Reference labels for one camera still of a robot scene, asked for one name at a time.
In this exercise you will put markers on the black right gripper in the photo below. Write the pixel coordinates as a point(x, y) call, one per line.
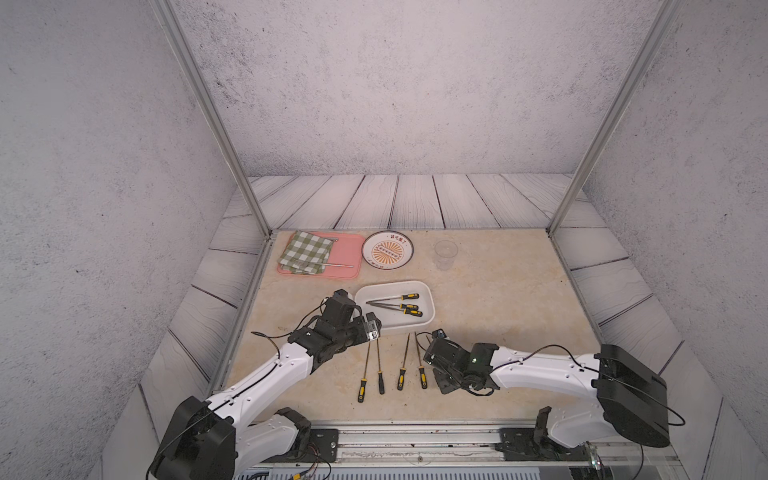
point(442, 386)

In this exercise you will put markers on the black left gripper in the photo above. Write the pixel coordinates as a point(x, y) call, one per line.
point(363, 334)

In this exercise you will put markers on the white plastic storage box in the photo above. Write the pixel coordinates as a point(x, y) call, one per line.
point(395, 322)

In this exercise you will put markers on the yellow black file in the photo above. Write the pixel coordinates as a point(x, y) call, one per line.
point(399, 306)
point(421, 368)
point(417, 314)
point(410, 296)
point(363, 383)
point(403, 367)
point(381, 383)

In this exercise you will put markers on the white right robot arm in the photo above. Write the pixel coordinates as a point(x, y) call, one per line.
point(616, 394)

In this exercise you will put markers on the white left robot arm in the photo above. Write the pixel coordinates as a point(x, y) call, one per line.
point(220, 438)

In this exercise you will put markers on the round patterned plate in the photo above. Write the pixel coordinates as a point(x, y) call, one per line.
point(387, 250)

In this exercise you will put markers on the pink plastic tray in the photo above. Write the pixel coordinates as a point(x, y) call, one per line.
point(347, 249)

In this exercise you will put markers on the green checked cloth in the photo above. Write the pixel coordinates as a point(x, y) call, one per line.
point(306, 254)

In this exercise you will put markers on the clear plastic cup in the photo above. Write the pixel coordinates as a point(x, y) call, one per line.
point(445, 252)

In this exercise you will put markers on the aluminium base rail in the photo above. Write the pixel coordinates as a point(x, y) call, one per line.
point(448, 450)

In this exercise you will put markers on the aluminium left corner post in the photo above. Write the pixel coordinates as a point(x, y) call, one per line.
point(176, 38)

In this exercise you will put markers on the aluminium corner post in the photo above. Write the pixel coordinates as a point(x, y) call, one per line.
point(638, 68)
point(176, 38)

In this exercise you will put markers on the aluminium right corner post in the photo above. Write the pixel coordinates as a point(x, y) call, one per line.
point(638, 68)

